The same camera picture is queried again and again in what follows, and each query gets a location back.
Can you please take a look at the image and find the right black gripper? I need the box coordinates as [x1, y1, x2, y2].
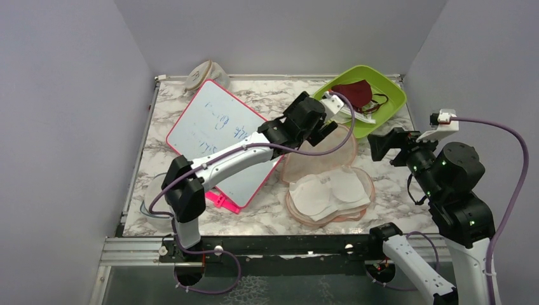
[368, 125, 446, 200]

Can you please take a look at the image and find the peach floral mesh laundry bag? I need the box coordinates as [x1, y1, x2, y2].
[281, 125, 358, 225]

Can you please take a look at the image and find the white bra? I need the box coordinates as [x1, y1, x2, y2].
[285, 166, 375, 227]

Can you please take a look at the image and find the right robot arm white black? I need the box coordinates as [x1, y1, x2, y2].
[366, 128, 501, 304]

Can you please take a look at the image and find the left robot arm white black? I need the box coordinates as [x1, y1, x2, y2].
[156, 91, 353, 261]

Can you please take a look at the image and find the maroon bra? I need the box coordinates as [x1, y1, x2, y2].
[331, 80, 389, 114]

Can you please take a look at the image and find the green plastic bin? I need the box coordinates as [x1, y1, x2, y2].
[312, 65, 407, 139]

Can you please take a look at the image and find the pink framed whiteboard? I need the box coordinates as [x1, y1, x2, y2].
[166, 80, 281, 210]

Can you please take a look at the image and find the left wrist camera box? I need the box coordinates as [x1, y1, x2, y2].
[320, 91, 345, 121]

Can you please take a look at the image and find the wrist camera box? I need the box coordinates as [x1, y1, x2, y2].
[320, 91, 345, 121]
[416, 109, 460, 142]

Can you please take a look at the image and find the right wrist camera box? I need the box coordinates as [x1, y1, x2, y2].
[416, 109, 460, 142]

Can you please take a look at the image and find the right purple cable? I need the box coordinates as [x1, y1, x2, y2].
[365, 118, 529, 305]

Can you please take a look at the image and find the purple cable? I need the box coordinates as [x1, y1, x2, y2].
[148, 90, 356, 295]
[365, 118, 529, 305]

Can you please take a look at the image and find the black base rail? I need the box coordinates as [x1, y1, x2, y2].
[158, 234, 386, 277]

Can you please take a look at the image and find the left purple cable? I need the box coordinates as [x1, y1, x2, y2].
[148, 90, 356, 295]

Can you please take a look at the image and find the aluminium frame rail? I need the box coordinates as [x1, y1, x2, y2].
[99, 237, 162, 266]

